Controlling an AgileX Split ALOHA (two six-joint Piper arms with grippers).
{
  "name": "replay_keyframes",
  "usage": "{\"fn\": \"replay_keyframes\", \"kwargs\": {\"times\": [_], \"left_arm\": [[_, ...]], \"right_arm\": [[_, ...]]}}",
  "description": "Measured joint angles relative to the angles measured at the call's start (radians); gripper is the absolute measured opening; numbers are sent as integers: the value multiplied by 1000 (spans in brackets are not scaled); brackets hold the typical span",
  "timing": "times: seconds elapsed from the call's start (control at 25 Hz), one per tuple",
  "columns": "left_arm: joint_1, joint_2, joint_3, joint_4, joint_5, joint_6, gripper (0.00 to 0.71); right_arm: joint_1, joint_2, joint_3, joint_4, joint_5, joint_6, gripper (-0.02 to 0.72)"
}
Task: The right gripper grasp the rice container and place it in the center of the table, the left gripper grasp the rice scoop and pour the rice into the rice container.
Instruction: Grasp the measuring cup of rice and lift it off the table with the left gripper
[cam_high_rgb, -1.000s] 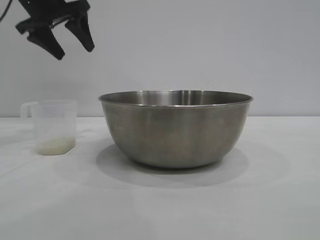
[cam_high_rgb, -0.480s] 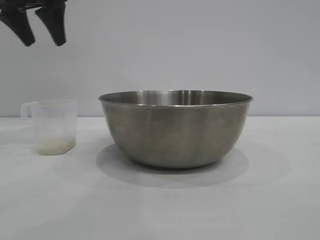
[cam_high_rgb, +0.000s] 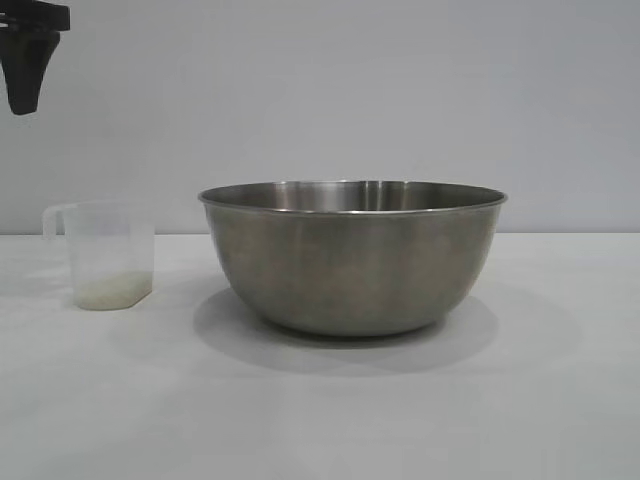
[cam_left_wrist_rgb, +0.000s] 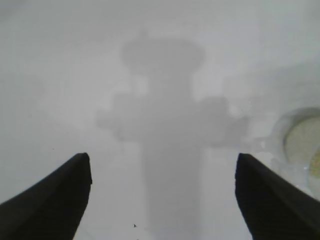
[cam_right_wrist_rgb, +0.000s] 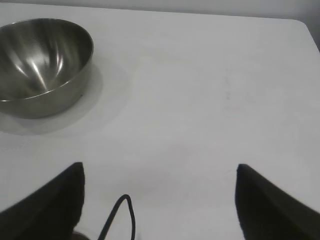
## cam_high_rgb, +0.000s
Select translucent plastic measuring cup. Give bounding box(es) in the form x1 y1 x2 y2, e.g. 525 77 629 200
41 199 157 312

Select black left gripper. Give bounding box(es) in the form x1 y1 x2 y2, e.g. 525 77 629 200
0 0 72 117

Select stainless steel mixing bowl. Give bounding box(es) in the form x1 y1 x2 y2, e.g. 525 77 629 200
196 180 510 338

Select white rice grains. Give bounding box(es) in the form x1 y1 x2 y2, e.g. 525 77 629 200
75 269 153 311

